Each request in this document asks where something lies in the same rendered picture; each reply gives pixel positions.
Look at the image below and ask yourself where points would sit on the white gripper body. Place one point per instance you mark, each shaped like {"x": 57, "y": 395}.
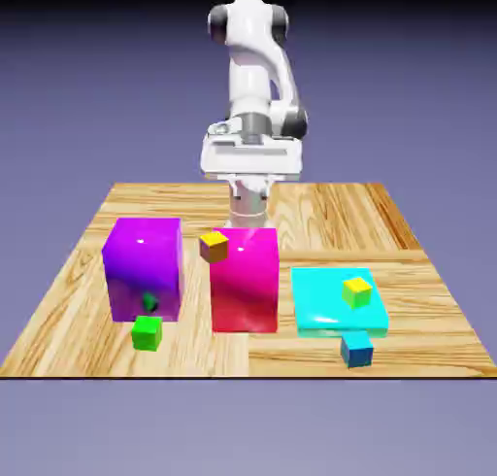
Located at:
{"x": 250, "y": 159}

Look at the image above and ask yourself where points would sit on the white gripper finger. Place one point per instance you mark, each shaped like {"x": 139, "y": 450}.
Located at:
{"x": 237, "y": 188}
{"x": 263, "y": 188}

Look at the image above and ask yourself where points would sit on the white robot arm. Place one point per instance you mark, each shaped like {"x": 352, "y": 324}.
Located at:
{"x": 248, "y": 56}

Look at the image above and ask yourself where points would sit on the small orange cube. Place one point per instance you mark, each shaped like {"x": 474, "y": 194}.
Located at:
{"x": 213, "y": 246}

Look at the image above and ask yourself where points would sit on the small yellow-green cube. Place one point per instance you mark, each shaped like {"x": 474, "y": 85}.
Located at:
{"x": 357, "y": 293}

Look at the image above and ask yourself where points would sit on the small green cube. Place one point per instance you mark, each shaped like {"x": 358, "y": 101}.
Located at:
{"x": 146, "y": 334}

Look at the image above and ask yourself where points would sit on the small blue cube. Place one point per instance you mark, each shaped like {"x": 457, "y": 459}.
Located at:
{"x": 357, "y": 351}

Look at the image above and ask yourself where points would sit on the large pink box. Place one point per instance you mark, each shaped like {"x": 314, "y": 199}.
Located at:
{"x": 248, "y": 285}

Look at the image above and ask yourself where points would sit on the large purple box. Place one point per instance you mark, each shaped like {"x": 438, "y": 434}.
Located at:
{"x": 143, "y": 262}

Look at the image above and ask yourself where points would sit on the large flat cyan box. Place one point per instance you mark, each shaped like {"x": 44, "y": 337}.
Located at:
{"x": 322, "y": 297}

